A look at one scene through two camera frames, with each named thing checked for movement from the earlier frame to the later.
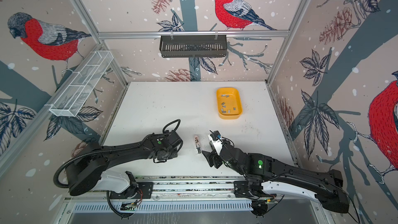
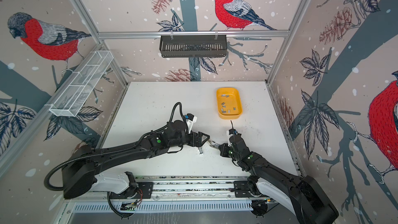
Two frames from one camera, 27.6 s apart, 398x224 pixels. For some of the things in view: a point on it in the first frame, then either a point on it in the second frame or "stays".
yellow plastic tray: x=229 y=103 stays
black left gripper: x=175 y=155 → x=199 y=142
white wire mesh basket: x=72 y=97 stays
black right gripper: x=211 y=156 → x=223 y=149
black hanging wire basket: x=193 y=46 stays
